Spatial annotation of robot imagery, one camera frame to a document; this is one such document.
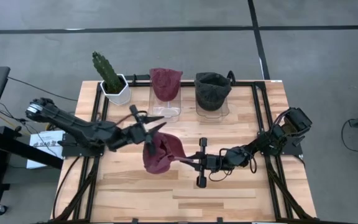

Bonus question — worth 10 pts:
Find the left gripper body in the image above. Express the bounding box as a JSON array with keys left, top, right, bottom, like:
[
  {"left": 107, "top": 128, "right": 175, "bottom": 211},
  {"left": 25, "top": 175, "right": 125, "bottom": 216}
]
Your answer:
[{"left": 113, "top": 105, "right": 157, "bottom": 156}]

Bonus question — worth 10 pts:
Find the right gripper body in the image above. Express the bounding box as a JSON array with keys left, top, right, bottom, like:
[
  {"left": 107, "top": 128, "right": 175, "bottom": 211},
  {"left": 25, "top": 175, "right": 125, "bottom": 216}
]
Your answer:
[{"left": 196, "top": 138, "right": 229, "bottom": 189}]

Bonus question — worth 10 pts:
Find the maroon baseball cap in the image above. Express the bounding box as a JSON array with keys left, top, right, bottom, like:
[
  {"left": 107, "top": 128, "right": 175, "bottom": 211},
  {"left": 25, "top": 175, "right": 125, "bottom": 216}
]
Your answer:
[
  {"left": 149, "top": 67, "right": 184, "bottom": 103},
  {"left": 142, "top": 132, "right": 195, "bottom": 175}
]

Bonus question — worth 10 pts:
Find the clear plastic bin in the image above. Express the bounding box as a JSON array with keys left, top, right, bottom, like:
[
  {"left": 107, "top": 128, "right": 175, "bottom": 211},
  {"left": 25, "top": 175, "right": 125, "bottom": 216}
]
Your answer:
[
  {"left": 147, "top": 73, "right": 182, "bottom": 123},
  {"left": 194, "top": 73, "right": 231, "bottom": 123}
]

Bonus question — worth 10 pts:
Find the white hexagonal plant pot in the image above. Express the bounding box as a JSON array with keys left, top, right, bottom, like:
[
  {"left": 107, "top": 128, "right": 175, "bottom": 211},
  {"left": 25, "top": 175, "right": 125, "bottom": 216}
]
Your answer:
[{"left": 99, "top": 73, "right": 132, "bottom": 106}]

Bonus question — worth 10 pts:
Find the green cactus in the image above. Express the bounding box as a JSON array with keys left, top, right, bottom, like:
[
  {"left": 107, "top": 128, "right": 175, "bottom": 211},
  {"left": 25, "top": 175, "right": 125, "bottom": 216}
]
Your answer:
[{"left": 91, "top": 51, "right": 124, "bottom": 94}]

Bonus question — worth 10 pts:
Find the white printed box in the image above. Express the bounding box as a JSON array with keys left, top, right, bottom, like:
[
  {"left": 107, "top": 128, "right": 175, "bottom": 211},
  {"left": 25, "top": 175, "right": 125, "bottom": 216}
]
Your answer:
[{"left": 26, "top": 130, "right": 67, "bottom": 170}]

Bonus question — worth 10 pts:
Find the black side desk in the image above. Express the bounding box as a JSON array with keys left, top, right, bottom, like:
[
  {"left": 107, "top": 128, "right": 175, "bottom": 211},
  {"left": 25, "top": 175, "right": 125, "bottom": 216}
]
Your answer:
[{"left": 0, "top": 126, "right": 64, "bottom": 212}]

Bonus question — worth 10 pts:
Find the black bar mount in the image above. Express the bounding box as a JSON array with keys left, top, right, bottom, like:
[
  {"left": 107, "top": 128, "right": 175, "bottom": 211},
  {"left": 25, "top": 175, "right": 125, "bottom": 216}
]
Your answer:
[{"left": 124, "top": 73, "right": 151, "bottom": 82}]

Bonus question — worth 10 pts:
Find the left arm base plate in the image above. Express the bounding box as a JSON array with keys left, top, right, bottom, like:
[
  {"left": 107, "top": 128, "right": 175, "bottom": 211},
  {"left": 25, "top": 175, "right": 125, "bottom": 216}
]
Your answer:
[{"left": 61, "top": 133, "right": 105, "bottom": 158}]

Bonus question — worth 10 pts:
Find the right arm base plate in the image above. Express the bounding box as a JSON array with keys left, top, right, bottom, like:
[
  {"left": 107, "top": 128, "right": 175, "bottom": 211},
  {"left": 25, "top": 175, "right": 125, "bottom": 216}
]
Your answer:
[{"left": 259, "top": 130, "right": 303, "bottom": 156}]

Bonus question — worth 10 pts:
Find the black aluminium table frame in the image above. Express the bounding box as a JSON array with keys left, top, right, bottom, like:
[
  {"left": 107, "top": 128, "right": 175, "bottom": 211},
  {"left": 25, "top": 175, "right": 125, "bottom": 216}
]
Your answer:
[{"left": 53, "top": 74, "right": 316, "bottom": 224}]

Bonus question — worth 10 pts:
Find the black floor cable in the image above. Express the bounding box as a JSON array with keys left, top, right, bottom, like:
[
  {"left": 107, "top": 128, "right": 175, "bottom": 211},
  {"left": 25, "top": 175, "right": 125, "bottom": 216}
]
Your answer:
[{"left": 7, "top": 76, "right": 79, "bottom": 103}]

